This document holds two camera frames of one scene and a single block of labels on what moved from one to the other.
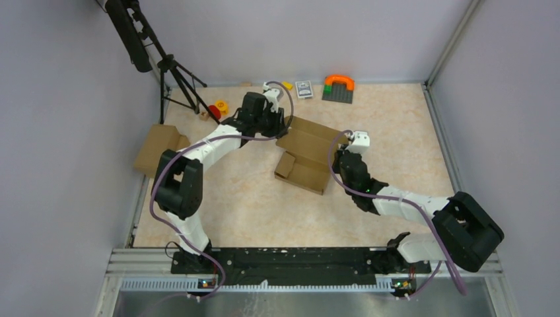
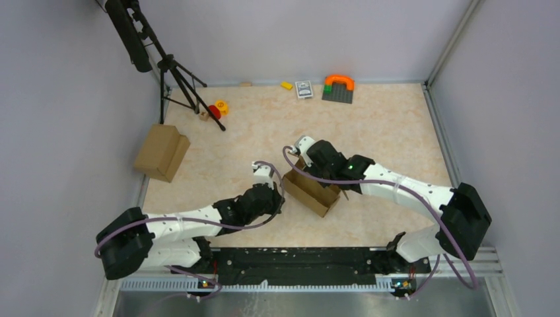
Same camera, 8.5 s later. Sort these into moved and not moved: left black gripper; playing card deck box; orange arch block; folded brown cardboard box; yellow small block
Moved: left black gripper
Not moved: playing card deck box; folded brown cardboard box; yellow small block; orange arch block
